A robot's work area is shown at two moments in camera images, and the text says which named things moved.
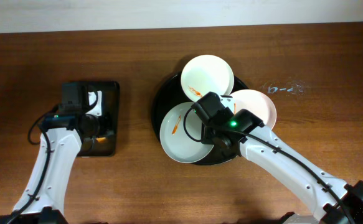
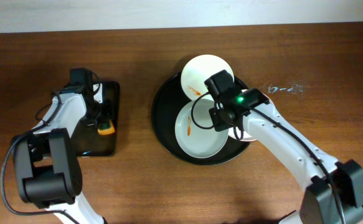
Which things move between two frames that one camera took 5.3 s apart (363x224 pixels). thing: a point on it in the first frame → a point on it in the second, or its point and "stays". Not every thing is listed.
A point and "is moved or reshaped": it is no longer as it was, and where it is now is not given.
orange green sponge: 101,139 → 106,129
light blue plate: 174,139 is moved or reshaped
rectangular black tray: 105,144 stays
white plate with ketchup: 203,74 stays
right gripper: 208,137 → 218,115
